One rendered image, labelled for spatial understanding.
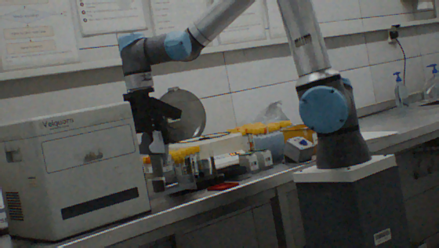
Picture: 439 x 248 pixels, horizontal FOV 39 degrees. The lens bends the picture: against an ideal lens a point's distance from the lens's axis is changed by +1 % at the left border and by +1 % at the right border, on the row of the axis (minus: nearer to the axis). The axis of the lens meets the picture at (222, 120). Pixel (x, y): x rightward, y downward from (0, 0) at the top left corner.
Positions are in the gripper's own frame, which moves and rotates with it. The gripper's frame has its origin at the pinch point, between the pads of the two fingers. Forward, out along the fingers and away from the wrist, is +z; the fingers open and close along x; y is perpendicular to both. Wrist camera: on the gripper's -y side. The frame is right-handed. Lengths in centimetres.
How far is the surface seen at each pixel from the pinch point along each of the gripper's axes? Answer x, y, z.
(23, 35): -58, 5, -46
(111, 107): 4.4, 15.0, -16.5
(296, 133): -5, -62, 4
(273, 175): 8.4, -34.1, 12.7
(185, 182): -0.5, -7.2, 8.3
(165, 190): 2.8, 2.3, 8.3
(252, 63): -60, -100, -25
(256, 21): -59, -107, -43
